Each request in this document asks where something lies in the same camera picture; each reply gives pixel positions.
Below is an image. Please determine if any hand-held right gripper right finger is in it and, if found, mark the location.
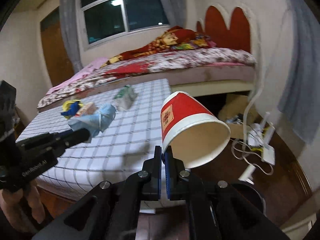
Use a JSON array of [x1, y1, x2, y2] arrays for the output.
[[162, 147, 290, 240]]

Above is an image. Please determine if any pink cloth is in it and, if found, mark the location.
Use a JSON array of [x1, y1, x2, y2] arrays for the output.
[[46, 57, 108, 96]]

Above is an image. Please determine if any white power cable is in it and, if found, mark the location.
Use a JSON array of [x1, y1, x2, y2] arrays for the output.
[[231, 5, 275, 178]]

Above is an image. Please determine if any orange snack packet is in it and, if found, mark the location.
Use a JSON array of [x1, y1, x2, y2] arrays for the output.
[[76, 102, 97, 117]]

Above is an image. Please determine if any mauve bed mattress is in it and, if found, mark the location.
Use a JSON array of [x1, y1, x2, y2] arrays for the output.
[[37, 64, 255, 113]]

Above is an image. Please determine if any yellow and blue wrapper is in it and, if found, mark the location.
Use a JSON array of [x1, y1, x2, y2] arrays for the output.
[[61, 99, 83, 119]]

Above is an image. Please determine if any bed with floral sheet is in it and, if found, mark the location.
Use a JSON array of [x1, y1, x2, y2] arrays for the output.
[[37, 48, 257, 109]]

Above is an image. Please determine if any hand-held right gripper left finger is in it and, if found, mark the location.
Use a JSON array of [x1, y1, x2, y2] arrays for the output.
[[32, 145, 164, 240]]

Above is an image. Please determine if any tied grey curtain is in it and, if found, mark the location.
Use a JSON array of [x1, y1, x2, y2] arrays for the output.
[[277, 2, 318, 145]]

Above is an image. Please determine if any person's left hand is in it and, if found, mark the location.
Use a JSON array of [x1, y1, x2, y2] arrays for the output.
[[0, 177, 47, 235]]

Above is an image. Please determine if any red paper cup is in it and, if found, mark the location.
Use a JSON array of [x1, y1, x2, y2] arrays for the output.
[[160, 91, 231, 169]]

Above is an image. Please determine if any large sliding window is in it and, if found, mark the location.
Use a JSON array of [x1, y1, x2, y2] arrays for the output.
[[77, 0, 172, 53]]

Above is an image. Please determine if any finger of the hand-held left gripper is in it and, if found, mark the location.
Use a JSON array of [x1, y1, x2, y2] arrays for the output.
[[15, 129, 75, 148], [56, 128, 91, 153]]

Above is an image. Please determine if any cardboard box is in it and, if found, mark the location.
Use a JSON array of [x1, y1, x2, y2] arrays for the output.
[[217, 94, 260, 139]]

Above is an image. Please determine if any wooden door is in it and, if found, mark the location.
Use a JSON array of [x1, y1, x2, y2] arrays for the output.
[[40, 6, 75, 87]]

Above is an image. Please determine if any black trash bin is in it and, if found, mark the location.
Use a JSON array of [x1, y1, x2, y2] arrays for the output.
[[230, 182, 266, 214]]

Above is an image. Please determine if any light blue face mask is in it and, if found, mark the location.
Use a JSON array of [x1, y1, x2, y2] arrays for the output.
[[68, 103, 117, 138]]

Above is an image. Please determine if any red patterned blanket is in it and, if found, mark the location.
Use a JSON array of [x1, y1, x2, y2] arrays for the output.
[[101, 25, 217, 68]]

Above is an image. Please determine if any table with white grid cloth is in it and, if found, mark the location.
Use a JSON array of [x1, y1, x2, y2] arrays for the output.
[[15, 78, 175, 214]]

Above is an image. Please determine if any cream bed frame red headboard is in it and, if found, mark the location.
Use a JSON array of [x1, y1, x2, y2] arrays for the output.
[[170, 4, 258, 98]]

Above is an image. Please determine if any white flat modem box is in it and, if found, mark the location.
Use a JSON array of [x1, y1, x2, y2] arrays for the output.
[[260, 145, 275, 165]]

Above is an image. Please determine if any white power adapter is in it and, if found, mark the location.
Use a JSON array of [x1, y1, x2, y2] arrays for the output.
[[239, 164, 257, 182]]

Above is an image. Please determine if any green milk carton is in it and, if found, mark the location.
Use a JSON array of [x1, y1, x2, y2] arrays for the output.
[[114, 85, 138, 111]]

